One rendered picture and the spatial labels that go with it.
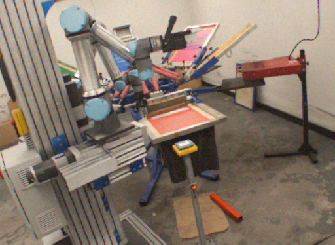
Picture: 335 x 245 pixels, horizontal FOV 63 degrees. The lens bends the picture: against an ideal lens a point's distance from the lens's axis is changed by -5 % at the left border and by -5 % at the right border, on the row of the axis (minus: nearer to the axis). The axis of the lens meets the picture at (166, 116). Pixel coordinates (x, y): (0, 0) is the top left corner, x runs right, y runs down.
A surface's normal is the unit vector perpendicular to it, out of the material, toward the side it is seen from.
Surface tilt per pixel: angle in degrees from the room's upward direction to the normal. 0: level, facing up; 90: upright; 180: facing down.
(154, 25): 90
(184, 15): 90
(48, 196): 90
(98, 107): 97
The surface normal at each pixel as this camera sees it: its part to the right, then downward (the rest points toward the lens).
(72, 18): 0.12, 0.18
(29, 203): 0.55, 0.17
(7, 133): 0.34, 0.24
